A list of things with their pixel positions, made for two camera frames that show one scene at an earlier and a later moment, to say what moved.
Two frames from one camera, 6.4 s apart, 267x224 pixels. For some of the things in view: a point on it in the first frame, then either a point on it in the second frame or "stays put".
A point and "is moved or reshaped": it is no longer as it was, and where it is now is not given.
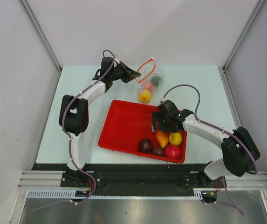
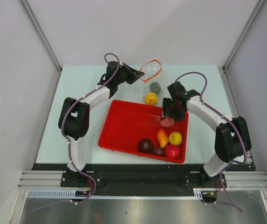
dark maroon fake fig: [157, 151] stays put
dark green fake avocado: [155, 80] -> [154, 87]
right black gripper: [157, 116] -> [166, 103]
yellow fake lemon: [175, 138] stays put
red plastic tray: [126, 123] stays put
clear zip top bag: [149, 81] is moved or reshaped
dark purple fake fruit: [145, 145] stays put
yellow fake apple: [146, 96] -> [151, 99]
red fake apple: [172, 151] stays put
